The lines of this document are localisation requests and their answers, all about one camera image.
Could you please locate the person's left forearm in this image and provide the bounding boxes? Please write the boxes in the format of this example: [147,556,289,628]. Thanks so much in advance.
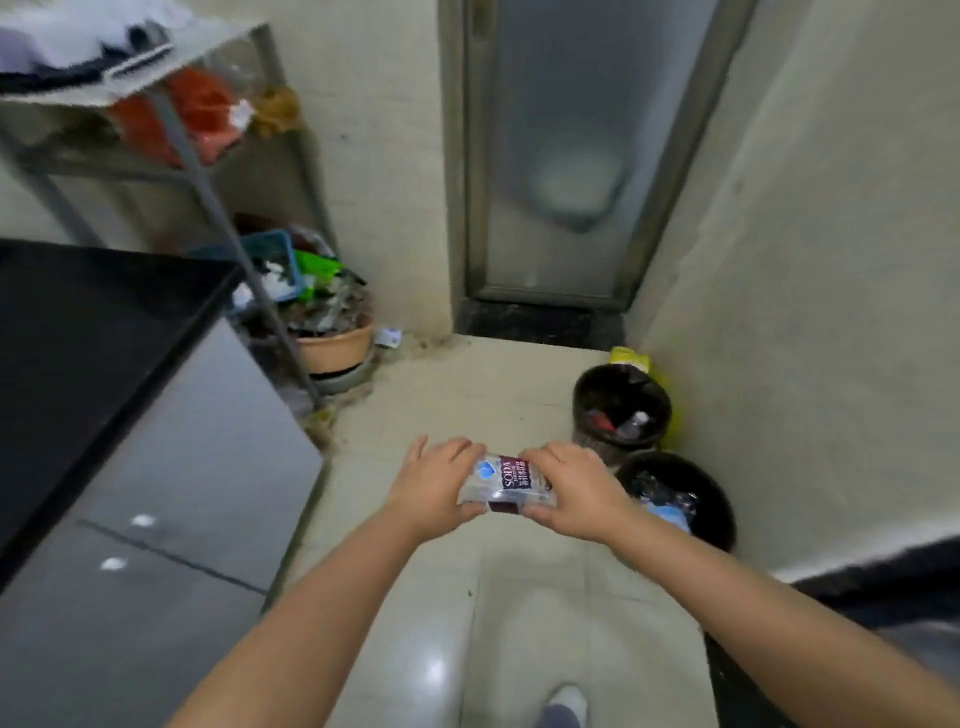
[166,517,427,728]

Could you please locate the blue plastic basket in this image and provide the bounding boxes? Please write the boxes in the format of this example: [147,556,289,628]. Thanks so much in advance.
[186,228,306,307]

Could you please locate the blue discarded wrapper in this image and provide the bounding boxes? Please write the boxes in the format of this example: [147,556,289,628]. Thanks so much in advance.
[643,503,693,536]

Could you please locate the grey basin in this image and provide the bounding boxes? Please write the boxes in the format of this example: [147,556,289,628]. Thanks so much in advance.
[306,358,378,396]

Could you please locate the pile of white cloths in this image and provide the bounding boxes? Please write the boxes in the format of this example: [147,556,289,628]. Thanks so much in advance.
[0,0,198,96]

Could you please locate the black round trash bin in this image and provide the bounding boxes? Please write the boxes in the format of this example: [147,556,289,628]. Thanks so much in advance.
[571,363,673,467]
[614,450,738,557]

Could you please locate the person's white shoe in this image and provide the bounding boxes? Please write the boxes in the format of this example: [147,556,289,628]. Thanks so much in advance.
[535,683,591,728]

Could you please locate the person's left hand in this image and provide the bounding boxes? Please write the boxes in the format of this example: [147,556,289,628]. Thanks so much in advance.
[385,435,489,544]

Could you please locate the person's right hand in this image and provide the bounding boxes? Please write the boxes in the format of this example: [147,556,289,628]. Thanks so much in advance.
[519,441,636,544]

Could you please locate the steel cabinet with black top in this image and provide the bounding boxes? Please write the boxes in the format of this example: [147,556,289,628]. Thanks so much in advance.
[0,237,329,728]

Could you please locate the clear plastic bottle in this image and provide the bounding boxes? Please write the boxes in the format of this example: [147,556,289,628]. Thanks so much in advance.
[456,453,561,518]

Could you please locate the frosted glass door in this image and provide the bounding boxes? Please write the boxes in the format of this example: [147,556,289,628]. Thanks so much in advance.
[438,0,760,313]

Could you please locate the grey metal shelf rack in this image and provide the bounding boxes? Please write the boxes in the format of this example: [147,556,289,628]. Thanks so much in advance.
[0,21,340,412]

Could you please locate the terracotta plastic basin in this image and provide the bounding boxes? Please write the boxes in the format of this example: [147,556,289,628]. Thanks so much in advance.
[288,313,376,376]

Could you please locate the person's right forearm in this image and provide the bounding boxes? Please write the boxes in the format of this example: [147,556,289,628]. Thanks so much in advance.
[606,510,960,728]

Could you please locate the dark counter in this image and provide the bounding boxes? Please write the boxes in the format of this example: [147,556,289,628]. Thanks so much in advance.
[703,535,960,728]

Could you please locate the green plastic item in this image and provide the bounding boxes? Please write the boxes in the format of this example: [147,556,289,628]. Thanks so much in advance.
[293,250,344,292]

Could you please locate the brown crumpled bag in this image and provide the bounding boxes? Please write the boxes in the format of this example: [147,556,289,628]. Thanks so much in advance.
[250,85,303,141]

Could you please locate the orange plastic bag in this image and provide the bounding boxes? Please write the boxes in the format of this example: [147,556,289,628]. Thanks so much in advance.
[107,66,254,168]

